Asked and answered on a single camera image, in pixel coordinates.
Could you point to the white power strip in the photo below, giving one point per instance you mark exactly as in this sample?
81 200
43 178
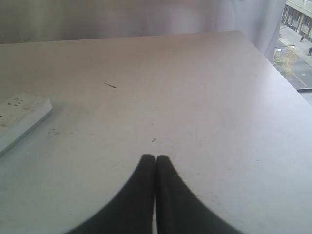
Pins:
19 115

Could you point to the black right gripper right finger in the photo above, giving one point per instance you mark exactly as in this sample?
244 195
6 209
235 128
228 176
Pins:
178 210

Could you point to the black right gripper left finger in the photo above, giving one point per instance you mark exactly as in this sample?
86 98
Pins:
131 210

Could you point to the white sheer curtain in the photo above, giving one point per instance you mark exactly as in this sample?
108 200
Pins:
48 20

